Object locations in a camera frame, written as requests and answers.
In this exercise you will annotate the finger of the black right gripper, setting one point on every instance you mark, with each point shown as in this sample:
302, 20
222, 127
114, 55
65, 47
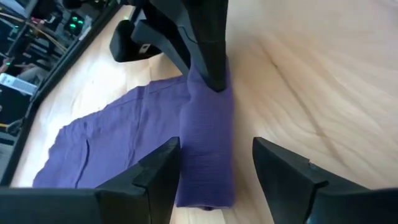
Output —
208, 37
121, 43

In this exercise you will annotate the white flat sheet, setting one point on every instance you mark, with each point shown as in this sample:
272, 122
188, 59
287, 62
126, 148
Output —
17, 84

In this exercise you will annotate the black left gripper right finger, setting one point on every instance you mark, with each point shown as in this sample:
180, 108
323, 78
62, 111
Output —
295, 193

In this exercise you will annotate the purple cloth towel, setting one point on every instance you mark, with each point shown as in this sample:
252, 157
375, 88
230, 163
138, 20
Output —
124, 133

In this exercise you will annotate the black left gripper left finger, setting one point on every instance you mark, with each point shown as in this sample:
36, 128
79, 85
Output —
146, 193

